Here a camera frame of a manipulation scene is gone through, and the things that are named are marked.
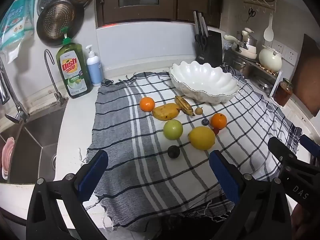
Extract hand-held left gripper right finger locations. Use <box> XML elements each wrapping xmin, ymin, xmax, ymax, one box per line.
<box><xmin>209</xmin><ymin>150</ymin><xmax>292</xmax><ymax>240</ymax></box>

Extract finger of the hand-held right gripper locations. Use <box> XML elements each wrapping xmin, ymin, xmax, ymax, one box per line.
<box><xmin>300</xmin><ymin>134</ymin><xmax>320</xmax><ymax>167</ymax></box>
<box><xmin>267</xmin><ymin>137</ymin><xmax>320</xmax><ymax>207</ymax></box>

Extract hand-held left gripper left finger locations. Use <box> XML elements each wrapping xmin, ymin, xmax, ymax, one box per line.
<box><xmin>26</xmin><ymin>150</ymin><xmax>108</xmax><ymax>240</ymax></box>

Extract yellow lemon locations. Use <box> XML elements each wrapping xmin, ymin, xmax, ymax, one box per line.
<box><xmin>188</xmin><ymin>126</ymin><xmax>216</xmax><ymax>151</ymax></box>

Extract orange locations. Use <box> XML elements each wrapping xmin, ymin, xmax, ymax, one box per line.
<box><xmin>210</xmin><ymin>113</ymin><xmax>227</xmax><ymax>130</ymax></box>
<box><xmin>139</xmin><ymin>97</ymin><xmax>155</xmax><ymax>112</ymax></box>

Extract green apple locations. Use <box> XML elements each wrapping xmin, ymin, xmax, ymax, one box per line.
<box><xmin>163</xmin><ymin>119</ymin><xmax>183</xmax><ymax>140</ymax></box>

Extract spotted banana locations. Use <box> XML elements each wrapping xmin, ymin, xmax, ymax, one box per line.
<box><xmin>174</xmin><ymin>95</ymin><xmax>195</xmax><ymax>117</ymax></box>

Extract yellow mango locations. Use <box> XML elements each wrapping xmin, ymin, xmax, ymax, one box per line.
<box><xmin>152</xmin><ymin>103</ymin><xmax>181</xmax><ymax>121</ymax></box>

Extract white scalloped bowl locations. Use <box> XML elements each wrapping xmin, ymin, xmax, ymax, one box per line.
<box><xmin>169</xmin><ymin>61</ymin><xmax>241</xmax><ymax>104</ymax></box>

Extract grey white checked cloth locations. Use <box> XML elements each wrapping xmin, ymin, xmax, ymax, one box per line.
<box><xmin>79</xmin><ymin>72</ymin><xmax>303</xmax><ymax>233</ymax></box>

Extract glass jar of sauce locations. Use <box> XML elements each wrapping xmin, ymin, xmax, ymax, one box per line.
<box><xmin>273</xmin><ymin>78</ymin><xmax>293</xmax><ymax>107</ymax></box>

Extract grey metal shelf rack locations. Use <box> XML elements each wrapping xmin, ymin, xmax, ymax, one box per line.
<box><xmin>224</xmin><ymin>49</ymin><xmax>283</xmax><ymax>98</ymax></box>

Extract glass pot lid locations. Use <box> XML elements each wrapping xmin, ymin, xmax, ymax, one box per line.
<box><xmin>255</xmin><ymin>79</ymin><xmax>273</xmax><ymax>92</ymax></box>

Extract steel sink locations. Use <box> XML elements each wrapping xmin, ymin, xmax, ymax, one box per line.
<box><xmin>0</xmin><ymin>100</ymin><xmax>68</xmax><ymax>184</ymax></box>

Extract brown cutting board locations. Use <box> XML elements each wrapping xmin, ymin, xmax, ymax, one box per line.
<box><xmin>291</xmin><ymin>34</ymin><xmax>320</xmax><ymax>117</ymax></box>

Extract brown patterned trivet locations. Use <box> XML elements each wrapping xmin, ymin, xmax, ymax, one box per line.
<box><xmin>257</xmin><ymin>64</ymin><xmax>279</xmax><ymax>75</ymax></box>

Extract cream kettle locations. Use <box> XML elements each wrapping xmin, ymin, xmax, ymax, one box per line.
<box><xmin>258</xmin><ymin>45</ymin><xmax>283</xmax><ymax>73</ymax></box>

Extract pink sink strainer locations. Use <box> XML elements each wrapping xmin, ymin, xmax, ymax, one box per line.
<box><xmin>1</xmin><ymin>137</ymin><xmax>15</xmax><ymax>180</ymax></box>

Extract steel stock pot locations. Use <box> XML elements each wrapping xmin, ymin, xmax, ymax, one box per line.
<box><xmin>231</xmin><ymin>56</ymin><xmax>254</xmax><ymax>78</ymax></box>

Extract blue white pump bottle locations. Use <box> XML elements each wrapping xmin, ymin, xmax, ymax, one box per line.
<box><xmin>85</xmin><ymin>45</ymin><xmax>103</xmax><ymax>87</ymax></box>

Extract thin gooseneck tap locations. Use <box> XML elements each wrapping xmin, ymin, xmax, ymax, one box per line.
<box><xmin>44</xmin><ymin>49</ymin><xmax>66</xmax><ymax>105</ymax></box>

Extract green dish soap bottle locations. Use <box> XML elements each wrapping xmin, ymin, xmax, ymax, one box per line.
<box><xmin>55</xmin><ymin>27</ymin><xmax>93</xmax><ymax>99</ymax></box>

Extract chrome kitchen faucet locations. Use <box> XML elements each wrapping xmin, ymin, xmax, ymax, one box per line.
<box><xmin>0</xmin><ymin>57</ymin><xmax>30</xmax><ymax>123</ymax></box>

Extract cream saucepan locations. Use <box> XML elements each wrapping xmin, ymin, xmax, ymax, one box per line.
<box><xmin>236</xmin><ymin>27</ymin><xmax>258</xmax><ymax>53</ymax></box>

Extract white rice paddle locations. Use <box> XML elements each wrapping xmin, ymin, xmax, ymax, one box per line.
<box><xmin>263</xmin><ymin>14</ymin><xmax>274</xmax><ymax>42</ymax></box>

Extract cream frying pan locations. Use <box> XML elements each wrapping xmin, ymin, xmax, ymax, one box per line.
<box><xmin>224</xmin><ymin>34</ymin><xmax>258</xmax><ymax>60</ymax></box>

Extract black knife block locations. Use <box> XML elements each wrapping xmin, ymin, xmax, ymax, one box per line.
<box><xmin>196</xmin><ymin>30</ymin><xmax>223</xmax><ymax>67</ymax></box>

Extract black kitchen scissors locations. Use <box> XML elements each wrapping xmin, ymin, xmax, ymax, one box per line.
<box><xmin>194</xmin><ymin>34</ymin><xmax>209</xmax><ymax>50</ymax></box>

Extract perforated strainer pan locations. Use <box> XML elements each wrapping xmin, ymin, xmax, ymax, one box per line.
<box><xmin>36</xmin><ymin>0</ymin><xmax>84</xmax><ymax>47</ymax></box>

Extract teal white plastic packet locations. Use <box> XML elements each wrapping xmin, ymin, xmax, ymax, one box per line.
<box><xmin>0</xmin><ymin>0</ymin><xmax>35</xmax><ymax>63</ymax></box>

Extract steel-handled knife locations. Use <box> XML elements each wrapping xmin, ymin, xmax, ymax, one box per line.
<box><xmin>193</xmin><ymin>11</ymin><xmax>203</xmax><ymax>36</ymax></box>
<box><xmin>199</xmin><ymin>12</ymin><xmax>209</xmax><ymax>37</ymax></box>

